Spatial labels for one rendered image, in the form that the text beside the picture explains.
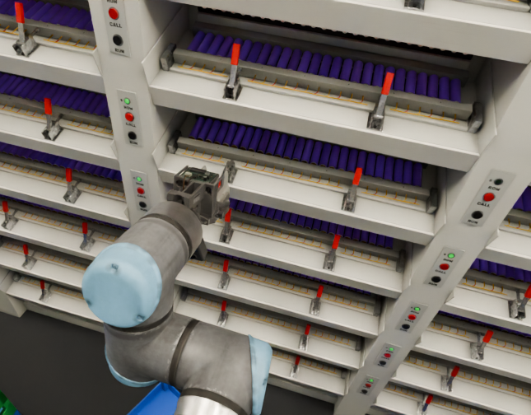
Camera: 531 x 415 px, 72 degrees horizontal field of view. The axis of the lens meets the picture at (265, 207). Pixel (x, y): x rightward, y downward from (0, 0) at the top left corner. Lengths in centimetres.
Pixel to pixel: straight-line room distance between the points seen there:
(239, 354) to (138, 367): 14
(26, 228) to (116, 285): 93
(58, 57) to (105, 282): 55
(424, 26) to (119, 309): 56
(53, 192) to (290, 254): 66
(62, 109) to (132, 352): 66
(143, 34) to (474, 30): 52
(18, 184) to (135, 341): 78
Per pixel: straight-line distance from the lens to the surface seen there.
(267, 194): 79
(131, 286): 44
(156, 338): 52
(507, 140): 72
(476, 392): 136
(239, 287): 108
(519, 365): 123
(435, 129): 73
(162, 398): 154
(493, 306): 103
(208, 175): 62
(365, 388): 134
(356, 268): 94
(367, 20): 63
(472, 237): 83
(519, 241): 90
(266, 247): 93
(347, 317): 108
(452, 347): 116
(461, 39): 64
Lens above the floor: 142
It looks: 40 degrees down
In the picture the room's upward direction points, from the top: 8 degrees clockwise
